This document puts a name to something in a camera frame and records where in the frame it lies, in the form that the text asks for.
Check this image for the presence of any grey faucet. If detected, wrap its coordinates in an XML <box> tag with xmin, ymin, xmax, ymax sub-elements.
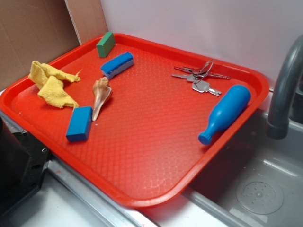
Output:
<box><xmin>267</xmin><ymin>36</ymin><xmax>303</xmax><ymax>140</ymax></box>

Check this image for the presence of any silver key bunch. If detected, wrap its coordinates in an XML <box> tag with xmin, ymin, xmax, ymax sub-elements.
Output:
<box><xmin>171</xmin><ymin>59</ymin><xmax>231</xmax><ymax>96</ymax></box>

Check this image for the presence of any blue sponge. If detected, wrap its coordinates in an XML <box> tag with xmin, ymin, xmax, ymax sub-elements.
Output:
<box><xmin>101</xmin><ymin>52</ymin><xmax>134</xmax><ymax>80</ymax></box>

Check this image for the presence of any brown conch seashell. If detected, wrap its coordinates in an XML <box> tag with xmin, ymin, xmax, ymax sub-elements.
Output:
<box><xmin>92</xmin><ymin>77</ymin><xmax>112</xmax><ymax>121</ymax></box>

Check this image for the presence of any yellow cloth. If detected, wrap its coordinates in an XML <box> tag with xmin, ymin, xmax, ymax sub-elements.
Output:
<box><xmin>28</xmin><ymin>61</ymin><xmax>80</xmax><ymax>108</ymax></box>

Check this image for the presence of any red plastic tray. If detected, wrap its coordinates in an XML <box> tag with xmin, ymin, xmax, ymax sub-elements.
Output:
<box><xmin>0</xmin><ymin>34</ymin><xmax>269</xmax><ymax>208</ymax></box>

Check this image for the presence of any blue plastic bottle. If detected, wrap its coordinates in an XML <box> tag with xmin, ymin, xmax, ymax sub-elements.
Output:
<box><xmin>198</xmin><ymin>85</ymin><xmax>251</xmax><ymax>145</ymax></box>

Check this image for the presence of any grey sink basin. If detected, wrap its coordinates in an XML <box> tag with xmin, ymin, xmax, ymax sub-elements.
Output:
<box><xmin>143</xmin><ymin>100</ymin><xmax>303</xmax><ymax>227</ymax></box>

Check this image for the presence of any brown cardboard panel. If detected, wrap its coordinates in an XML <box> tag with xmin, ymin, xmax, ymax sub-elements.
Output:
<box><xmin>0</xmin><ymin>0</ymin><xmax>107</xmax><ymax>90</ymax></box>

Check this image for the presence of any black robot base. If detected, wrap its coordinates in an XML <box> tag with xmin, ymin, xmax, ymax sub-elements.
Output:
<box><xmin>0</xmin><ymin>120</ymin><xmax>51</xmax><ymax>218</ymax></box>

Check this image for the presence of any green rectangular block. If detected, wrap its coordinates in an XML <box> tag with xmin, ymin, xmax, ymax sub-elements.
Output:
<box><xmin>96</xmin><ymin>32</ymin><xmax>116</xmax><ymax>58</ymax></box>

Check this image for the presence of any blue rectangular block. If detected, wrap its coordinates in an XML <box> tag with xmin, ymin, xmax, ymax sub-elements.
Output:
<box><xmin>66</xmin><ymin>106</ymin><xmax>92</xmax><ymax>142</ymax></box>

